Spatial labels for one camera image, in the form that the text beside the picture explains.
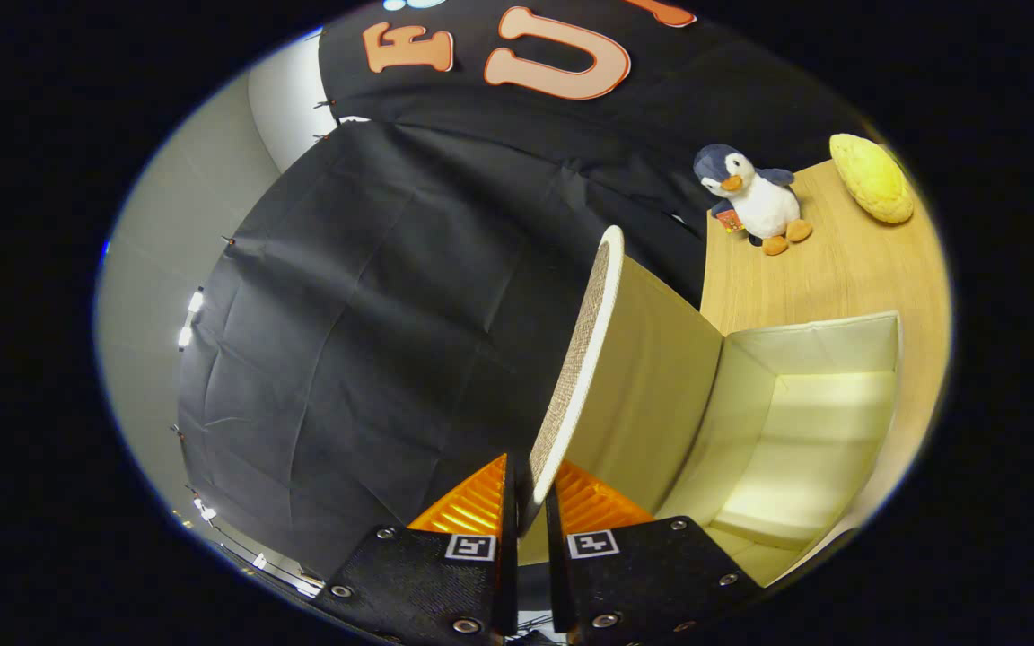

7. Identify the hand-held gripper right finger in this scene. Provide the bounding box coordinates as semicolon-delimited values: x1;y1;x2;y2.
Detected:
546;460;765;646

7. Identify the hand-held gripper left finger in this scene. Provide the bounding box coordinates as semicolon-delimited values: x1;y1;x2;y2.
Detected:
315;453;518;646

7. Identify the beige fabric storage box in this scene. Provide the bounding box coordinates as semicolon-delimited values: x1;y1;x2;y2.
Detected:
517;224;904;589

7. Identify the small ceiling light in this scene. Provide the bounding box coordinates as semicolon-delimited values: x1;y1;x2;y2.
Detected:
176;285;206;353

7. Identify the penguin plush toy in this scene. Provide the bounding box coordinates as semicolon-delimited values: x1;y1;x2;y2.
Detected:
693;144;813;257

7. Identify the yellow plush bread toy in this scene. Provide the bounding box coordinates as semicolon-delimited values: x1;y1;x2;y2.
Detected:
829;133;915;225

